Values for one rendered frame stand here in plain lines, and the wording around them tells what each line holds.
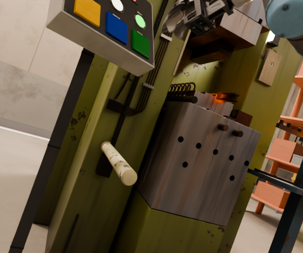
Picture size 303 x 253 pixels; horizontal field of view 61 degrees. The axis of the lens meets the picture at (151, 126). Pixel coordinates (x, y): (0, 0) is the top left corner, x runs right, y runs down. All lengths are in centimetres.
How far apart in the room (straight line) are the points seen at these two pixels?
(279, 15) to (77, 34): 49
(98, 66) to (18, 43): 288
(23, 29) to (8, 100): 106
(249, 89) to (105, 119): 76
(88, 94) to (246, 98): 88
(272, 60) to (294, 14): 93
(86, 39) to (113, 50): 8
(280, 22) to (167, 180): 69
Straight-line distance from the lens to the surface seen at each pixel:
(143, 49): 85
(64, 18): 72
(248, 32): 126
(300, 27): 60
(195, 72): 164
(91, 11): 76
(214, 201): 117
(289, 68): 160
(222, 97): 114
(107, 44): 78
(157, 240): 113
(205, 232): 121
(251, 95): 144
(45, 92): 437
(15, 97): 434
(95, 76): 156
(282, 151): 440
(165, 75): 119
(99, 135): 113
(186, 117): 102
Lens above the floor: 78
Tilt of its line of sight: level
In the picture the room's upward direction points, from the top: 20 degrees clockwise
